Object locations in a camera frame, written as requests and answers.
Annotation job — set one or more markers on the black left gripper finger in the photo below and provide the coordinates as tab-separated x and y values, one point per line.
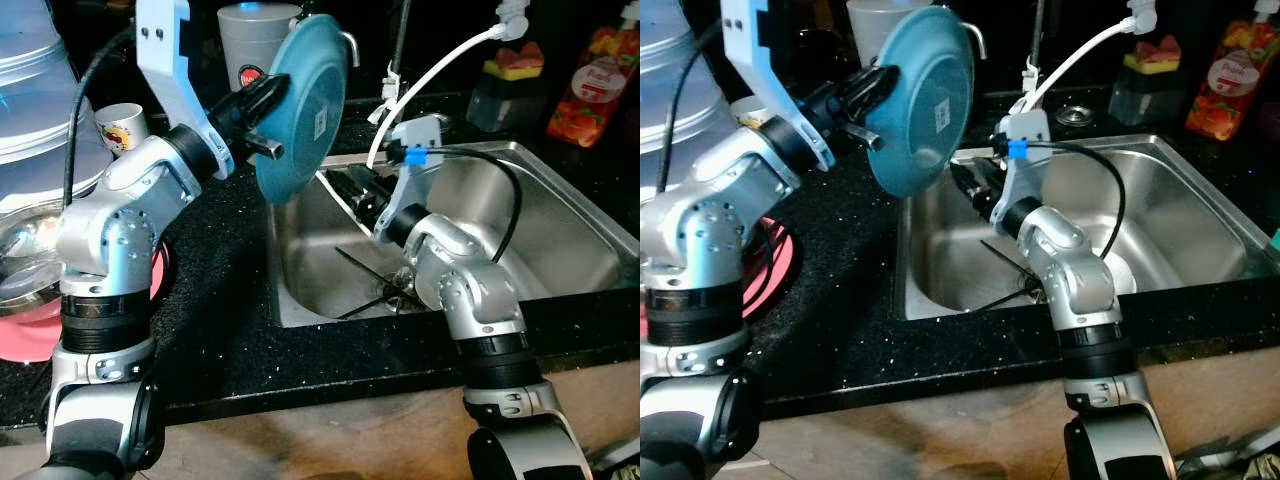
265	147
272	90
865	134
872	82

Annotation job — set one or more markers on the blue plate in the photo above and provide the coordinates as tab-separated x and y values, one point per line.
300	120
920	100

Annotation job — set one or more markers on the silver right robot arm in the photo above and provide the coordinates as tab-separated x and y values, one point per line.
480	300
1080	290

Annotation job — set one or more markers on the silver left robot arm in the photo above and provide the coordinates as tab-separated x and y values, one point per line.
110	240
690	230

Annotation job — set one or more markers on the dark chopstick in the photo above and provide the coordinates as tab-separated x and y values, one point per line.
1008	262
365	267
365	305
1000	302

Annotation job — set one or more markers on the small white printed mug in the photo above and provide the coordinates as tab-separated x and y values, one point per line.
748	112
120	125

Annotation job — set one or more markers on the round metal counter fitting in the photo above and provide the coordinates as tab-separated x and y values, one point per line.
1075	114

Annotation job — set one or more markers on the metal faucet with tape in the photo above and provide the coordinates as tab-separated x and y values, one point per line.
1037	40
400	40

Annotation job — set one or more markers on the stacked steel pots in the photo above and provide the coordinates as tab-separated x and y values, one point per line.
40	100
680	80

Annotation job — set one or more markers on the black sponge holder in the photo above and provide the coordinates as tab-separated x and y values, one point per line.
500	105
1140	98

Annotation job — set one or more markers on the white bowl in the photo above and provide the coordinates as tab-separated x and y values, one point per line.
1120	275

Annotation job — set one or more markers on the pink plate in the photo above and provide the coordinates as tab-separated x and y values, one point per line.
25	335
775	270

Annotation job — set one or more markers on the stainless steel sink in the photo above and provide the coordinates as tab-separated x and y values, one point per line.
1180	210
560	230

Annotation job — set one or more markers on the red and yellow sponge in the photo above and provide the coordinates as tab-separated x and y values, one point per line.
515	62
1152	55

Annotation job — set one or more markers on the red dish soap bottle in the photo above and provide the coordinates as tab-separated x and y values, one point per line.
1230	85
590	90

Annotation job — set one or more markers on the clear glass bowl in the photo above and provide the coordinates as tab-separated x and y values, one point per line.
25	250

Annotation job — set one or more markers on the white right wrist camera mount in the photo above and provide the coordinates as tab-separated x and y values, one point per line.
1028	180
420	175

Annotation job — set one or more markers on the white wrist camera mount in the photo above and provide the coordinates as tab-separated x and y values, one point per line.
1028	180
420	175
760	60
170	70

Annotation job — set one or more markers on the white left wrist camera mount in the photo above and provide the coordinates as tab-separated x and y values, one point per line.
760	60
170	70

